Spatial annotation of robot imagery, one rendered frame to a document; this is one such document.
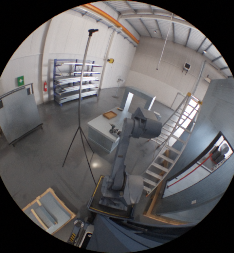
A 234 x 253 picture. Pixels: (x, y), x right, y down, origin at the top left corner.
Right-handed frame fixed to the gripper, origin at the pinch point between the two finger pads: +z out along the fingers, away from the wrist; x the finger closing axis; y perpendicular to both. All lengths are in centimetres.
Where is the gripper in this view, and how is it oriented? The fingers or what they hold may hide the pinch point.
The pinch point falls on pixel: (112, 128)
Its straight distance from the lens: 231.0
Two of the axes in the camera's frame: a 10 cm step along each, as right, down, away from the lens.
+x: 5.3, -4.1, 7.4
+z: -8.1, -4.9, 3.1
